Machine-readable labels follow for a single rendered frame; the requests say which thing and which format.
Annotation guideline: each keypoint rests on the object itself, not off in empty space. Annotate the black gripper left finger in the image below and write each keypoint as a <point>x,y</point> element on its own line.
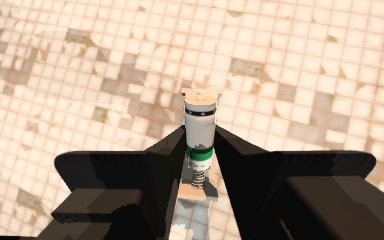
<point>155,171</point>

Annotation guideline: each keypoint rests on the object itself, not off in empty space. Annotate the cream battery with green band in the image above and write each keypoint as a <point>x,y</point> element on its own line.
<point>200,123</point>

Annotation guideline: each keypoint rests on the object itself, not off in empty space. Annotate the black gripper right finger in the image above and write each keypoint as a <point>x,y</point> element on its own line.
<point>253,176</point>

